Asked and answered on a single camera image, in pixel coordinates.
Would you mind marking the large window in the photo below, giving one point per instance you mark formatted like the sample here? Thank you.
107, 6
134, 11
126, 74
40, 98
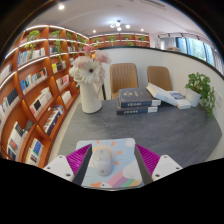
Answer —
196, 50

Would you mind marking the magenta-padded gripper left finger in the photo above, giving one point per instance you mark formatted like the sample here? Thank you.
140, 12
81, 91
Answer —
60, 166

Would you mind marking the blue and white book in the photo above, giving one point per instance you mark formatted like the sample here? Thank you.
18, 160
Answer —
181, 100

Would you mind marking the white computer mouse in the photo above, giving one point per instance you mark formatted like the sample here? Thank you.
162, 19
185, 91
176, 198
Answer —
102, 163

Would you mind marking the pastel printed mouse pad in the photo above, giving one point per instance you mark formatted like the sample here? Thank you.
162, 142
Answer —
123, 170

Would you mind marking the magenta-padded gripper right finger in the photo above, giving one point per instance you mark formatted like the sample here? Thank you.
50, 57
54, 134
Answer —
166, 165

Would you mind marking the ceiling lamp with round bulbs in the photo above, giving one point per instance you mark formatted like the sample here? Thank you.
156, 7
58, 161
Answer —
119, 25

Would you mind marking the green plant in white pot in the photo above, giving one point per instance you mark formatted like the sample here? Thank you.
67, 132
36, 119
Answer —
200, 88

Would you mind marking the orange wooden bookshelf unit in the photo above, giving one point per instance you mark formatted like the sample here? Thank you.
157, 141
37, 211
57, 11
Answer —
30, 96

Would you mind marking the dark blue hardcover book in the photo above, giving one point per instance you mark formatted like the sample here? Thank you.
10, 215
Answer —
136, 96
136, 110

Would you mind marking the white vase with pink flowers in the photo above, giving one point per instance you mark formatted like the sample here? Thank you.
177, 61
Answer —
90, 96

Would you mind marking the tan upholstered chair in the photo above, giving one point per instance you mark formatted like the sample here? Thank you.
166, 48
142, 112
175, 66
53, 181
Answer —
124, 78
160, 77

